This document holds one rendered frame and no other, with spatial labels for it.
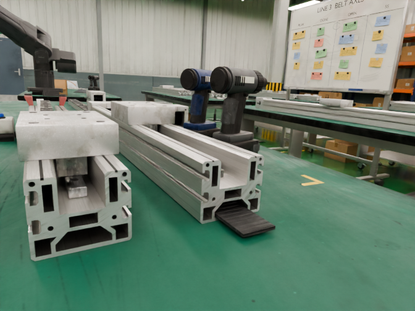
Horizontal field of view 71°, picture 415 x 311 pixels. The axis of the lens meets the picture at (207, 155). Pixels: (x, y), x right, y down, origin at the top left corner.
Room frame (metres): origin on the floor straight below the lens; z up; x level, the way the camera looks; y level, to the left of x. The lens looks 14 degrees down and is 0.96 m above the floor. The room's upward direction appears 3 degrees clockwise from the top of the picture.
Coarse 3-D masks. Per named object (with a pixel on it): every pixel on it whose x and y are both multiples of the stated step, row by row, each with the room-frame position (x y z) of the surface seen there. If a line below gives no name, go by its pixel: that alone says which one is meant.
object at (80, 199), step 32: (32, 160) 0.32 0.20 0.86; (96, 160) 0.34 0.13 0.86; (32, 192) 0.29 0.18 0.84; (64, 192) 0.33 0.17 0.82; (96, 192) 0.33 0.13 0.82; (128, 192) 0.30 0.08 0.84; (32, 224) 0.27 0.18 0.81; (64, 224) 0.27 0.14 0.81; (96, 224) 0.28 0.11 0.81; (128, 224) 0.30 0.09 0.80; (32, 256) 0.25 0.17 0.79
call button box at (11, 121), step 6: (0, 120) 0.77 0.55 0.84; (6, 120) 0.78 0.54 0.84; (12, 120) 0.80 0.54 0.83; (0, 126) 0.77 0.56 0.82; (6, 126) 0.77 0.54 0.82; (12, 126) 0.78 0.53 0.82; (0, 132) 0.77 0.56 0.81; (6, 132) 0.77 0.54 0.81; (12, 132) 0.78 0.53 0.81; (0, 138) 0.77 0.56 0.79; (6, 138) 0.77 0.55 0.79; (12, 138) 0.78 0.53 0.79
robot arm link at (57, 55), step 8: (40, 48) 0.92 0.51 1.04; (56, 48) 1.00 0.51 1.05; (40, 56) 0.93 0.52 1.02; (56, 56) 0.98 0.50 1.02; (64, 56) 0.99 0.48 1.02; (72, 56) 1.01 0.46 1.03; (64, 64) 1.00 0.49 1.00; (72, 64) 1.01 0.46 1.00; (64, 72) 1.02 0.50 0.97; (72, 72) 1.03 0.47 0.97
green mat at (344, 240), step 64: (0, 192) 0.42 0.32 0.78; (320, 192) 0.50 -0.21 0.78; (384, 192) 0.51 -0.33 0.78; (0, 256) 0.26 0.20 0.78; (64, 256) 0.26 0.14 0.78; (128, 256) 0.27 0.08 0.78; (192, 256) 0.28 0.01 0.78; (256, 256) 0.28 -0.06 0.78; (320, 256) 0.29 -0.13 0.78; (384, 256) 0.30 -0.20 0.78
